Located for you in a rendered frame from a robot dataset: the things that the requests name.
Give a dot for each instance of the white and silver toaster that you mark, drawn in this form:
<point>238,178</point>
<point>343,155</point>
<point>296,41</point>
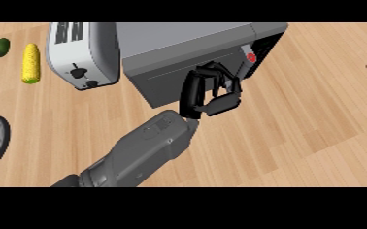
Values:
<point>93,55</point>

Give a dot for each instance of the dark round pan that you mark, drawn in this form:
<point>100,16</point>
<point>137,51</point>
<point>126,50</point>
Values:
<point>3,142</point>

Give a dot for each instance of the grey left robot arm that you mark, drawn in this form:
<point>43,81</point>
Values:
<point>143,145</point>

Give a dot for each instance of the grey microwave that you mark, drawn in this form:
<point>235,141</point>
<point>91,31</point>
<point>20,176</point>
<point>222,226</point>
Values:
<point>176,45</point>

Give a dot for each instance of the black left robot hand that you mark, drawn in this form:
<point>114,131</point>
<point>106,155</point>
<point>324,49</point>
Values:
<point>192,93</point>

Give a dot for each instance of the dark green vegetable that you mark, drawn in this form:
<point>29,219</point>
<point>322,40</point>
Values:
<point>3,47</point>

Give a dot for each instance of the yellow corn cob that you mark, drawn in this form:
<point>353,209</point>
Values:
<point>31,63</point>

